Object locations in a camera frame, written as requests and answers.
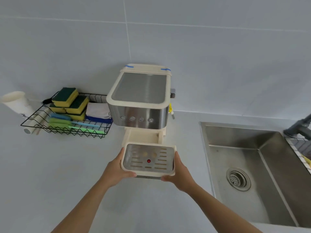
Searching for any person's right hand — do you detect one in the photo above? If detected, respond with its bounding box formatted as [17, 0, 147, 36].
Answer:
[161, 151, 197, 194]

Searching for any person's left hand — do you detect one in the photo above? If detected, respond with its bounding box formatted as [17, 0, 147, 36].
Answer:
[100, 147, 137, 189]

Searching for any perforated steel tray grate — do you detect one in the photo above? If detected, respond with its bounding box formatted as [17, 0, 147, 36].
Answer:
[123, 143, 176, 173]

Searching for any cream plastic drip tray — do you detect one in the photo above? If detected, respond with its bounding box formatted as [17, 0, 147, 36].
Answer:
[120, 143, 177, 180]

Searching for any cream steel coffee machine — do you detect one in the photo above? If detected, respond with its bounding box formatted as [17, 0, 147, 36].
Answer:
[106, 63, 176, 146]

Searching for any person's right forearm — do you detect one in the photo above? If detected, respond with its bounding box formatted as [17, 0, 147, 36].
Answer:
[185, 183, 263, 233]

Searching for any person's left forearm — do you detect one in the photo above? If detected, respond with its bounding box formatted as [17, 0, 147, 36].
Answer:
[51, 178, 111, 233]

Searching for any round metal drain strainer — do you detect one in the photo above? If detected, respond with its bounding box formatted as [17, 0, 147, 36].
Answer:
[226, 167, 251, 192]

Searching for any white cloth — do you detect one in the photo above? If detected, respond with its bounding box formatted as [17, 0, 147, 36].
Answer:
[85, 102, 110, 119]

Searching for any yellow green scrub sponge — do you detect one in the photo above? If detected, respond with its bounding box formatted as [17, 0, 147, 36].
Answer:
[51, 87, 79, 108]
[49, 104, 67, 114]
[65, 95, 89, 115]
[68, 110, 87, 121]

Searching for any green sponge brush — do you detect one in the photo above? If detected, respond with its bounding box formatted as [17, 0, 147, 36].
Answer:
[48, 117, 71, 125]
[48, 122, 104, 134]

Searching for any stainless steel double sink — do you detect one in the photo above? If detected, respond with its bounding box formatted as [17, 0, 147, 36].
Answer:
[199, 121, 311, 228]

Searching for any white plastic cup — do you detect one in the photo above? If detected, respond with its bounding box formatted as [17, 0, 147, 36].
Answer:
[0, 91, 35, 118]

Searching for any dark grey faucet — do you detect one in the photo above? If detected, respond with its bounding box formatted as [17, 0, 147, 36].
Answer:
[283, 114, 311, 141]

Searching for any black wire basket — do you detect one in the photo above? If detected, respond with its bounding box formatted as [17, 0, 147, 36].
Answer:
[20, 93, 114, 139]

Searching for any black wire sink rack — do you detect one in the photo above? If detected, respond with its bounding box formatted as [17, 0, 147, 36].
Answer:
[285, 137, 311, 173]

